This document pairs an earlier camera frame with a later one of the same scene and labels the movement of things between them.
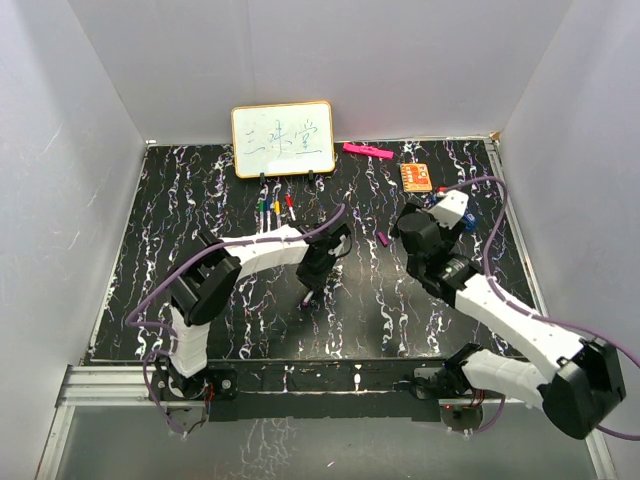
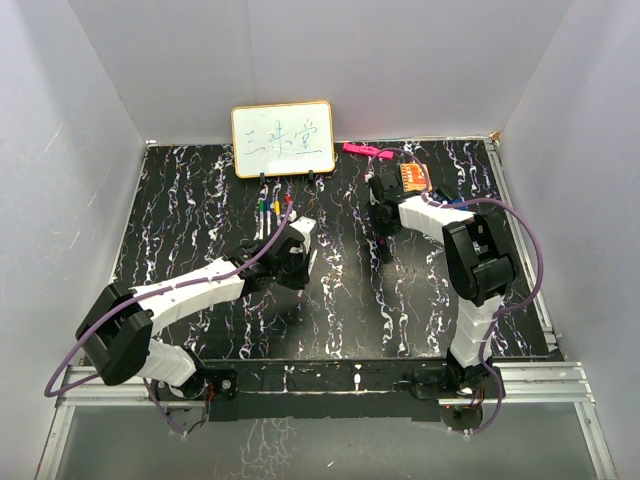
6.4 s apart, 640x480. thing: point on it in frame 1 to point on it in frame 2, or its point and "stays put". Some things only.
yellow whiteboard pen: (277, 210) stays put
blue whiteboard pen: (268, 212) stays put
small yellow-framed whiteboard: (283, 139) stays put
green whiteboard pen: (261, 209) stays put
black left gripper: (313, 282) to (302, 277)
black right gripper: (447, 235) to (372, 207)
